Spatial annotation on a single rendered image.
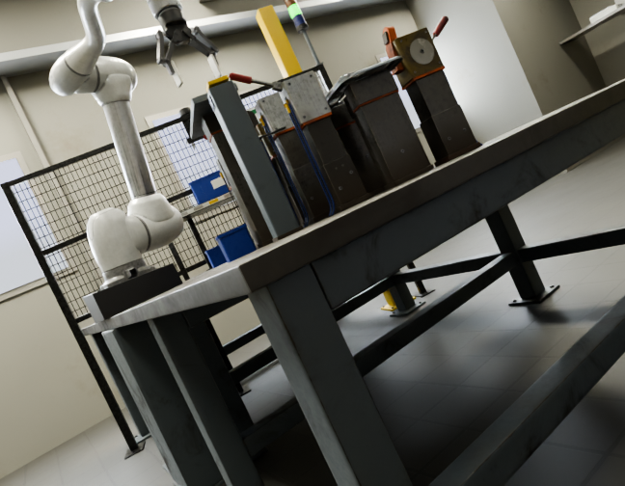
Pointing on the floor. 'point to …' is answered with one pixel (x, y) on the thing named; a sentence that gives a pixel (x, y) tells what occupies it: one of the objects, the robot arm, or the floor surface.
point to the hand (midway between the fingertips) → (199, 77)
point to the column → (175, 400)
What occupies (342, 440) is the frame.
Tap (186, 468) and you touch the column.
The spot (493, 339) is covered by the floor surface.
